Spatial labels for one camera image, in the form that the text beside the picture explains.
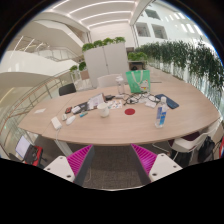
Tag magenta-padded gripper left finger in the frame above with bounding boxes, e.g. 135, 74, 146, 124
43, 144, 96, 188

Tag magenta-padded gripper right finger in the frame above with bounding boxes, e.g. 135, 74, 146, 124
129, 143, 184, 186

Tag clear blue-labelled water bottle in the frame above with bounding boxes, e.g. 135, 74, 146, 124
154, 96, 169, 129

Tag red and black bag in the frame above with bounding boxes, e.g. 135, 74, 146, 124
23, 144, 44, 167

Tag open laptop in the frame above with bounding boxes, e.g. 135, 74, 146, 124
14, 134, 33, 160

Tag white computer mouse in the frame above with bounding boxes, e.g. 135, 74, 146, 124
65, 115, 77, 126

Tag black backpack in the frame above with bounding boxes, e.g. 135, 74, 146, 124
197, 135, 216, 164

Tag small white paper sheet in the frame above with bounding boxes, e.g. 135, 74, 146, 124
33, 107, 47, 115

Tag flat round red coaster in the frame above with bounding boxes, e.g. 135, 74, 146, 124
124, 107, 136, 116

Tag white printed papers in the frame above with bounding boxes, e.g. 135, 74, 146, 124
143, 99, 158, 109

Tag black notebook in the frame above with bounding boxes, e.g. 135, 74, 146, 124
77, 102, 90, 115

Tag dark blue keyboard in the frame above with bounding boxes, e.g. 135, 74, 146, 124
155, 93, 180, 110

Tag open paper booklet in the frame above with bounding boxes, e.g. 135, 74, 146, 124
87, 92, 106, 111

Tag colourful sticker sheet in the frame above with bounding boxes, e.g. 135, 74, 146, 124
107, 99, 124, 110

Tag glass balustrade with wooden handrail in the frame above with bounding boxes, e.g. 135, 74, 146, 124
0, 71, 73, 144

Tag black chair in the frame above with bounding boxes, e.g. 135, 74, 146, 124
58, 82, 78, 97

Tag green tote bag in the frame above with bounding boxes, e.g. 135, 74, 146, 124
125, 69, 152, 94

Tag clear lidded tumbler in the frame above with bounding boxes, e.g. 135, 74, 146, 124
115, 75, 126, 96

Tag small potted green plants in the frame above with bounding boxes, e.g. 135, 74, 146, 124
68, 61, 88, 73

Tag wooden planter with plants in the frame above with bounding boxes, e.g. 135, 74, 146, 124
127, 51, 148, 72

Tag white cabinet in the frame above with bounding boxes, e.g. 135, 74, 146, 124
83, 42, 130, 88

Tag row of green hedge plants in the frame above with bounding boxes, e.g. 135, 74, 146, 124
134, 38, 224, 91

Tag ceiling light strips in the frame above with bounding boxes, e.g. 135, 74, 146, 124
51, 0, 138, 29

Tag black cable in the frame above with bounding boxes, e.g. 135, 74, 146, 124
123, 93, 161, 106

